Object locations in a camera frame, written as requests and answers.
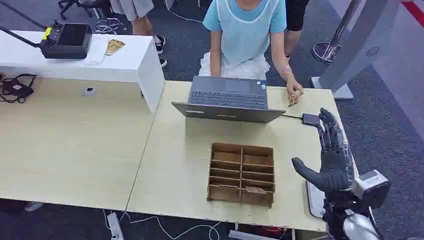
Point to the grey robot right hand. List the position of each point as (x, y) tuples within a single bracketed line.
[(334, 172)]

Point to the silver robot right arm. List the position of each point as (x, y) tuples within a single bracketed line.
[(359, 228)]

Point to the white flat tablet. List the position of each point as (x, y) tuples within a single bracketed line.
[(314, 202)]

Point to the black power adapter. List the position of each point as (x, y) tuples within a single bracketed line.
[(310, 119)]

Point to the wooden compartment card box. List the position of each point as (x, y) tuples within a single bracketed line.
[(241, 174)]

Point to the person's hand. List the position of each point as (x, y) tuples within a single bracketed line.
[(294, 86)]

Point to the chrome round stand base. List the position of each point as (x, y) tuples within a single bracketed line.
[(324, 52)]

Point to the grey open laptop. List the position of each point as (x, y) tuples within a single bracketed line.
[(228, 99)]

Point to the grey slanted stand pillar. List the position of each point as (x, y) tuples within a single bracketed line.
[(357, 43)]

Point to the standing person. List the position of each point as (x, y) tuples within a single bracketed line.
[(139, 16), (294, 20)]

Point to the seated person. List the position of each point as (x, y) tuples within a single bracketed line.
[(245, 36)]

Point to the white power strip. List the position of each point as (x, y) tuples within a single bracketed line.
[(115, 227)]

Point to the white raised shelf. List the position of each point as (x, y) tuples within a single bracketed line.
[(126, 66)]

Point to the white paper sheet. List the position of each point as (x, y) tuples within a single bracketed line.
[(95, 54)]

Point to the black remote controller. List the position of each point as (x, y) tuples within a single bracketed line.
[(66, 41)]

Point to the black office chair base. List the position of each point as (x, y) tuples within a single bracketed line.
[(82, 5)]

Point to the black rod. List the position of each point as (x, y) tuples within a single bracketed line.
[(18, 37)]

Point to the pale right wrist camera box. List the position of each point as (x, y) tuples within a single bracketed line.
[(371, 187)]

